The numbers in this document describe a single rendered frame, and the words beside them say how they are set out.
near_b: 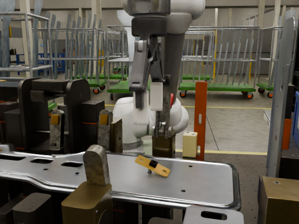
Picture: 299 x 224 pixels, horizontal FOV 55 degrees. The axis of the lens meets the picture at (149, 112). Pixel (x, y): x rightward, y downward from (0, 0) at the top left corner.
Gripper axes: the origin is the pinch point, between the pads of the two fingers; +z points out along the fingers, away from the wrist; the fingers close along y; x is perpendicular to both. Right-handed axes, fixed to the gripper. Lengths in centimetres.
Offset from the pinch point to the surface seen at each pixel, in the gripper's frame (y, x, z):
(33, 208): 19.0, -17.9, 15.6
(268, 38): -1242, 180, -46
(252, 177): -70, 31, 45
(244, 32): -1227, 84, -71
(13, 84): -27, -57, -1
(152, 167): 1.1, 0.9, 12.9
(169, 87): -14.9, 1.7, -3.7
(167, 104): -14.2, 1.5, 0.8
